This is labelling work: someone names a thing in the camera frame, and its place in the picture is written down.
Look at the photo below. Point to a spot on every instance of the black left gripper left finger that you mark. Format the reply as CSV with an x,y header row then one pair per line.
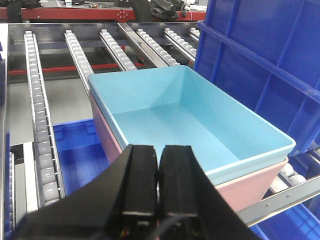
x,y
120,203

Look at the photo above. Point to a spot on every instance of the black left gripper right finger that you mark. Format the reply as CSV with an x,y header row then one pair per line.
x,y
190,206

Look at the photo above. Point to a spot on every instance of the pink plastic box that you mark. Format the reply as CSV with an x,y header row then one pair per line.
x,y
239,193

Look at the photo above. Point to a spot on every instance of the light blue plastic box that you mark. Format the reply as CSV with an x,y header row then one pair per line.
x,y
176,106

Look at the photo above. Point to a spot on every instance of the blue bin lower shelf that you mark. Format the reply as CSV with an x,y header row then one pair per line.
x,y
80,153

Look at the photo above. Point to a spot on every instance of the roller track far left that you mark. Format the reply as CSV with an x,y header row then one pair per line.
x,y
48,174

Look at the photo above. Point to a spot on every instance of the white roller conveyor track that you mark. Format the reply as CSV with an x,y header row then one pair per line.
x,y
299,169

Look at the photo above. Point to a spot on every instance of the blue bin bottom right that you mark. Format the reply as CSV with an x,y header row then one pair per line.
x,y
296,223

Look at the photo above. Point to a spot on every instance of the blue storage bin left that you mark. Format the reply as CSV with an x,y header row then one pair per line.
x,y
266,55

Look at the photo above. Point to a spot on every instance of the black bag on table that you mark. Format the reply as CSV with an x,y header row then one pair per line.
x,y
167,9

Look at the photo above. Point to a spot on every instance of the red metal frame beam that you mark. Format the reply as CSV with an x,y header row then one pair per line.
x,y
84,14

